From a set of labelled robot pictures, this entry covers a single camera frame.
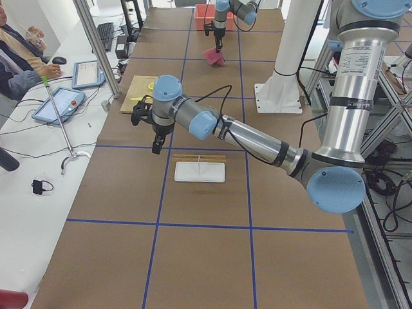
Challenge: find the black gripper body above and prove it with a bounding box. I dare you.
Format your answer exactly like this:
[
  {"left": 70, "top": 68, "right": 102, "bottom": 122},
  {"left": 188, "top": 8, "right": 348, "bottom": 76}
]
[
  {"left": 203, "top": 19, "right": 227, "bottom": 44},
  {"left": 152, "top": 123, "right": 174, "bottom": 145}
]

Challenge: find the magenta wiping cloth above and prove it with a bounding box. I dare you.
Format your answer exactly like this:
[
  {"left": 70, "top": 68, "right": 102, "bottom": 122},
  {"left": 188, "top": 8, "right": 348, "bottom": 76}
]
[{"left": 203, "top": 48, "right": 225, "bottom": 66}]

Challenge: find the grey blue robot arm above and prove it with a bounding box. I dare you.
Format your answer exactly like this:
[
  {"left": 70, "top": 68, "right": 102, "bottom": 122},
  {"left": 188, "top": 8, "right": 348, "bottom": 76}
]
[
  {"left": 145, "top": 8, "right": 342, "bottom": 225},
  {"left": 203, "top": 0, "right": 260, "bottom": 53}
]

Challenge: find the pink plastic bin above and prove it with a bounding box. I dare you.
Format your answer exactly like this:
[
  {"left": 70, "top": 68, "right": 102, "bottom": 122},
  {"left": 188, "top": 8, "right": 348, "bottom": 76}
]
[{"left": 194, "top": 4, "right": 234, "bottom": 31}]

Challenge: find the white towel rack tray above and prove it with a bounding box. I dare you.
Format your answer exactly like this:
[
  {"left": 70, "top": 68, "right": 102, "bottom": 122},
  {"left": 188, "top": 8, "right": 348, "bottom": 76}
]
[{"left": 172, "top": 154, "right": 227, "bottom": 183}]

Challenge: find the bamboo cutting board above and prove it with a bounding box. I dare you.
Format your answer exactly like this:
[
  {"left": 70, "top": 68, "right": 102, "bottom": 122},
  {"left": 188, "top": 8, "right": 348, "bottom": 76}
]
[{"left": 120, "top": 75, "right": 158, "bottom": 114}]

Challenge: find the metal reacher grabber stick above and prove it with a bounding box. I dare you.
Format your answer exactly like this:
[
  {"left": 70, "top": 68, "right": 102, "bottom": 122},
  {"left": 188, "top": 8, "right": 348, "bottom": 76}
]
[{"left": 41, "top": 76, "right": 91, "bottom": 175}]

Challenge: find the black power adapter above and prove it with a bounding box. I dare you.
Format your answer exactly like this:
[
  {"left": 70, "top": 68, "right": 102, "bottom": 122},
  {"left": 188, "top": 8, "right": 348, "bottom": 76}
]
[{"left": 115, "top": 35, "right": 129, "bottom": 59}]

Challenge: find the far blue teach pendant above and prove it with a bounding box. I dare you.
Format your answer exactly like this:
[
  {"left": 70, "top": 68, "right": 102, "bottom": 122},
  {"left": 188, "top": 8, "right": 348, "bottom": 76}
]
[{"left": 71, "top": 61, "right": 106, "bottom": 89}]

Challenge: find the blue teach pendant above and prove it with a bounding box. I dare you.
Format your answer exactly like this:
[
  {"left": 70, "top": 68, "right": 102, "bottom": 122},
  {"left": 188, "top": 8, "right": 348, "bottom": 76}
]
[
  {"left": 71, "top": 61, "right": 106, "bottom": 89},
  {"left": 32, "top": 87, "right": 86, "bottom": 126}
]

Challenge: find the near blue teach pendant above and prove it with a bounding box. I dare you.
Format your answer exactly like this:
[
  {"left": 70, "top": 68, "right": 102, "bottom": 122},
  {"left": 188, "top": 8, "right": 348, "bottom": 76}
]
[{"left": 32, "top": 87, "right": 86, "bottom": 126}]

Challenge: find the black keyboard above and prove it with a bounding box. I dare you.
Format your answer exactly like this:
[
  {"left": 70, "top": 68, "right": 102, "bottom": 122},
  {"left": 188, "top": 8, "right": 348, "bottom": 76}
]
[{"left": 97, "top": 23, "right": 114, "bottom": 52}]

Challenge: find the black computer mouse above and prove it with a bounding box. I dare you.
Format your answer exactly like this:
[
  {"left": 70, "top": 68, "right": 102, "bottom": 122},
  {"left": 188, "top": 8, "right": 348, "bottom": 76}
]
[{"left": 51, "top": 57, "right": 67, "bottom": 65}]

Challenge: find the seated person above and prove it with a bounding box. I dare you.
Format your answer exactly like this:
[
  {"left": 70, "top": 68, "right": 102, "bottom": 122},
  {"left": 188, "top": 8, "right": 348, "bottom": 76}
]
[{"left": 1, "top": 8, "right": 62, "bottom": 101}]

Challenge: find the red cylinder object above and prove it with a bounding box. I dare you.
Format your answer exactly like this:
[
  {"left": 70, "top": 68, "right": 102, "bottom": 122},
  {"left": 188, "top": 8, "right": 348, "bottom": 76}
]
[{"left": 0, "top": 289, "right": 28, "bottom": 309}]

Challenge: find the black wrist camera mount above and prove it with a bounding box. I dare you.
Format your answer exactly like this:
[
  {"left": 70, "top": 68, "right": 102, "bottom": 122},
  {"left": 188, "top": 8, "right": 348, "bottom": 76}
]
[{"left": 131, "top": 95, "right": 154, "bottom": 126}]

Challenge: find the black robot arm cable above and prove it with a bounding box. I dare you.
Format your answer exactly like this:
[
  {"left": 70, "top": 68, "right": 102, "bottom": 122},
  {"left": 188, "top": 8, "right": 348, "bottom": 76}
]
[{"left": 192, "top": 84, "right": 329, "bottom": 152}]

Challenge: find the white pedestal column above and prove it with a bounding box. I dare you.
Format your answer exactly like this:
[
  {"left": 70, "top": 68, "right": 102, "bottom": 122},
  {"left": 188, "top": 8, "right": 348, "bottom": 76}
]
[{"left": 254, "top": 0, "right": 323, "bottom": 114}]

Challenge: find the small black strap clip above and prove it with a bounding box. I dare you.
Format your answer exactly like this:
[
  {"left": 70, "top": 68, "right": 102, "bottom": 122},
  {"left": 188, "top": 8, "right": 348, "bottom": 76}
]
[{"left": 32, "top": 180, "right": 54, "bottom": 195}]

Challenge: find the aluminium frame post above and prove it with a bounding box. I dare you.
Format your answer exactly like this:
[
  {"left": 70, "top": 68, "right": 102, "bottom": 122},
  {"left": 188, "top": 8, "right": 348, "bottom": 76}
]
[{"left": 73, "top": 0, "right": 120, "bottom": 98}]

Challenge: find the aluminium side frame rail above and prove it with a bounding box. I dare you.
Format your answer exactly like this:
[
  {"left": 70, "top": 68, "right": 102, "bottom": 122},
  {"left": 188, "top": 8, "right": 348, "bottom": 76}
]
[{"left": 314, "top": 57, "right": 412, "bottom": 309}]

